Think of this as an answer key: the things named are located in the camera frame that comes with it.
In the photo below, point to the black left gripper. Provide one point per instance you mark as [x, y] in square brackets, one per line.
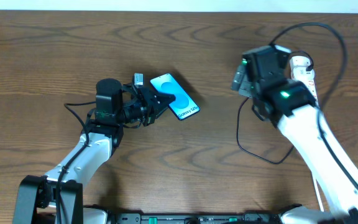
[146, 106]

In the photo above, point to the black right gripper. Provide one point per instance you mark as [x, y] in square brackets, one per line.
[241, 78]

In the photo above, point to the blue Galaxy smartphone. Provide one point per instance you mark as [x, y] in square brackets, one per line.
[183, 106]

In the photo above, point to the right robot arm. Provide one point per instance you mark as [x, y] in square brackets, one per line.
[280, 84]

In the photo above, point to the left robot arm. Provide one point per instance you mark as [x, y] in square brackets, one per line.
[57, 196]

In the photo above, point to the white USB charger plug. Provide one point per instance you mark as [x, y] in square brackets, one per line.
[299, 61]

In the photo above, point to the white power strip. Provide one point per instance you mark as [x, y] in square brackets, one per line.
[306, 76]

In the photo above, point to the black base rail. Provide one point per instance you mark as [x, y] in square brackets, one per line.
[191, 218]

